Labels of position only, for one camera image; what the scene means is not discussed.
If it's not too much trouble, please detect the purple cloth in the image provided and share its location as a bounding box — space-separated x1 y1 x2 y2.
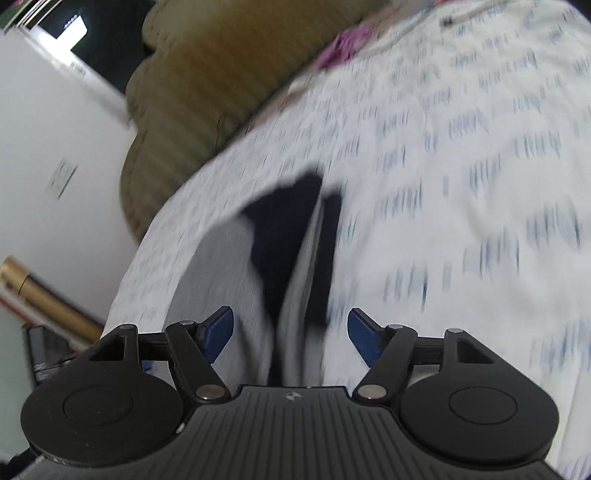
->
316 28 370 70

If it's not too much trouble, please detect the white wall socket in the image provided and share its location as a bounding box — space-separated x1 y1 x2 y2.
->
48 159 78 199

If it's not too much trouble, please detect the white quilt with blue script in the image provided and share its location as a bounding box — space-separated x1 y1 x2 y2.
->
102 0 591 476

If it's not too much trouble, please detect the dark box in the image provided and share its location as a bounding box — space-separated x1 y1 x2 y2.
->
23 325 93 384

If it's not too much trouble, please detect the navy and grey knit sweater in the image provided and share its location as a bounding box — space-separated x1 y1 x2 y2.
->
168 172 343 387

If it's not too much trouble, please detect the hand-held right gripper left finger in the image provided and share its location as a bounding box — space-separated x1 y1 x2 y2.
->
88 305 235 404

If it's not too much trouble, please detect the gold cylindrical tube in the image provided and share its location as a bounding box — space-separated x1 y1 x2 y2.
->
0 256 105 342

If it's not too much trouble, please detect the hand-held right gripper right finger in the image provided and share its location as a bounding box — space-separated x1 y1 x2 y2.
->
347 308 498 401

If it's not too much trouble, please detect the olive green upholstered headboard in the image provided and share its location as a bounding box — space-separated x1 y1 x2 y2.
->
119 0 393 243

